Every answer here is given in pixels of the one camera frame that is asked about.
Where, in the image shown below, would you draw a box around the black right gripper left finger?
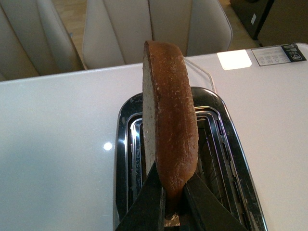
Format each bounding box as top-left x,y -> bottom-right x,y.
116,163 -> 166,231

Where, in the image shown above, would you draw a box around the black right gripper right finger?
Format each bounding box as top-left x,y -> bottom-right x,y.
184,174 -> 247,231

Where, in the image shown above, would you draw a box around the brown bread slice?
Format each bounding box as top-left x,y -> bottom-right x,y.
142,41 -> 199,216

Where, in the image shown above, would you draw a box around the silver two-slot toaster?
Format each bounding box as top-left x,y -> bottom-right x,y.
115,87 -> 267,231

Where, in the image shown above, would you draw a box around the black label sticker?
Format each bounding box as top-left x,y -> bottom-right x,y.
252,43 -> 307,66

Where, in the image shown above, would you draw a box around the beige right chair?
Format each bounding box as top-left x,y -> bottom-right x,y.
83,0 -> 232,69

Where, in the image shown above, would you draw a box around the beige chair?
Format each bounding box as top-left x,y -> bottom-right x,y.
83,0 -> 232,69
0,0 -> 84,81

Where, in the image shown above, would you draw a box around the dark washing machine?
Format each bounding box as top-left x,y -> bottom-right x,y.
230,0 -> 274,40

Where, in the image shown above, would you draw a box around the beige left chair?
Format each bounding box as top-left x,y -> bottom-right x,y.
0,0 -> 84,81

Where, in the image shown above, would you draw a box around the white toaster power cable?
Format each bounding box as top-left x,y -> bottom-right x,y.
184,59 -> 217,93

